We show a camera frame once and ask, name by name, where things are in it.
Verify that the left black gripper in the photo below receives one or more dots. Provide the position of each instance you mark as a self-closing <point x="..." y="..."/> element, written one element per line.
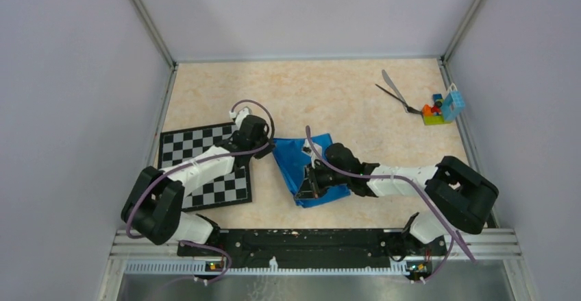
<point x="264" y="151"/>

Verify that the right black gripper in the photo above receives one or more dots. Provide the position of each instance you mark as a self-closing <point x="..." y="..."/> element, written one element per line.
<point x="310" y="188"/>

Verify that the blue satin napkin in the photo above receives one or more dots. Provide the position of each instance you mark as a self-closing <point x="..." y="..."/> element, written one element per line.
<point x="292" y="161"/>

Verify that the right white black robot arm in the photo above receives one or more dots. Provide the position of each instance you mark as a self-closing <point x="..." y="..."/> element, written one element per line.
<point x="458" y="197"/>

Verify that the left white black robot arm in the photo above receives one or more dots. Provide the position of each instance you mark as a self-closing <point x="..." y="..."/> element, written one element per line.
<point x="153" y="209"/>

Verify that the colourful toy block set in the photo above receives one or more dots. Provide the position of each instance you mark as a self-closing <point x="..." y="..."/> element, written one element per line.
<point x="444" y="109"/>

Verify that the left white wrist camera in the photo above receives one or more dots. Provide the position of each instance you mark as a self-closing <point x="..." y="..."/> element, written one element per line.
<point x="238" y="116"/>

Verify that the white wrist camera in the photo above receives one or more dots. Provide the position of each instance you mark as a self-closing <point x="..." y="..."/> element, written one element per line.
<point x="238" y="116"/>
<point x="308" y="150"/>

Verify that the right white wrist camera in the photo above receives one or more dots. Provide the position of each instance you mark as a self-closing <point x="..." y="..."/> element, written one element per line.
<point x="308" y="150"/>

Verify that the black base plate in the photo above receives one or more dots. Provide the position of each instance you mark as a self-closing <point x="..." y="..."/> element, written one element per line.
<point x="323" y="248"/>

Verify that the aluminium front rail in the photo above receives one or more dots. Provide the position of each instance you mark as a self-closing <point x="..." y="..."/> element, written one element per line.
<point x="136" y="256"/>

